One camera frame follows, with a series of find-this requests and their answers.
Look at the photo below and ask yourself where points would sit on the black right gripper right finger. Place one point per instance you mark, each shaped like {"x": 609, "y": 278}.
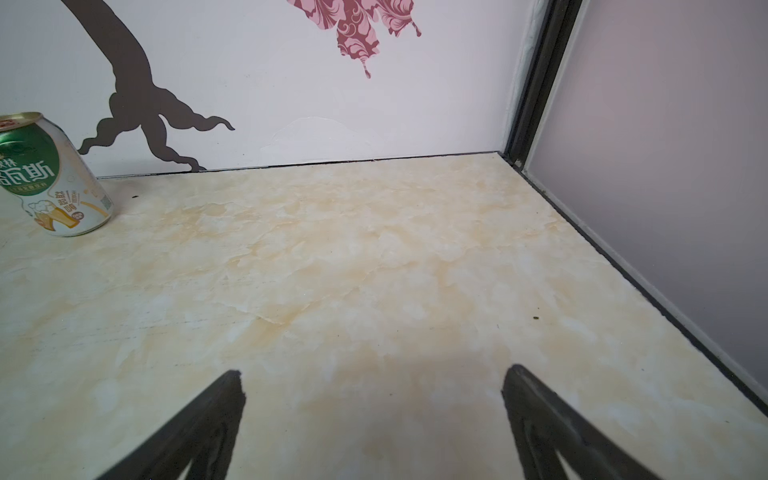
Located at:
{"x": 549, "y": 433}

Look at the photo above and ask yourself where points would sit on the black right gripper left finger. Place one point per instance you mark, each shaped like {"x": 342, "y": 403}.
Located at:
{"x": 197, "y": 443}

